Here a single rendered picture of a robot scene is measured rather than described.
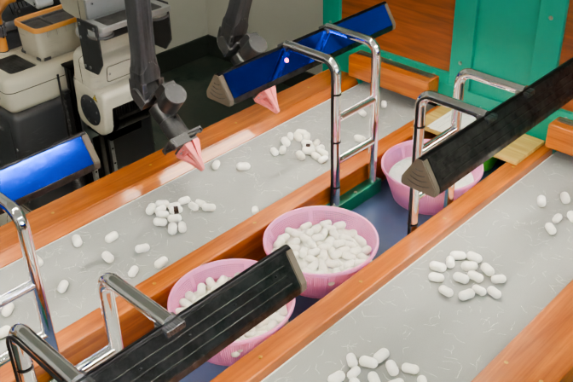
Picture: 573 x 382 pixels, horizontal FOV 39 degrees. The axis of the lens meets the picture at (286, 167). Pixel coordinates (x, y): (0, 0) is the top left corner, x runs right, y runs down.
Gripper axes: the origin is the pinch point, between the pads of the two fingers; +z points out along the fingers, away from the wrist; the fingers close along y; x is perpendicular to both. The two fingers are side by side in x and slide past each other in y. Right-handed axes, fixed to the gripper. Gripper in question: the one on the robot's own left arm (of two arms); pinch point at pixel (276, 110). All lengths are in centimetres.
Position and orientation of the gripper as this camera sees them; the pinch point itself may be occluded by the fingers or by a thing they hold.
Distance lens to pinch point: 230.5
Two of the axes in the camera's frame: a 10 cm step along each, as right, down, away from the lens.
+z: 5.6, 8.2, -1.0
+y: 7.0, -4.0, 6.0
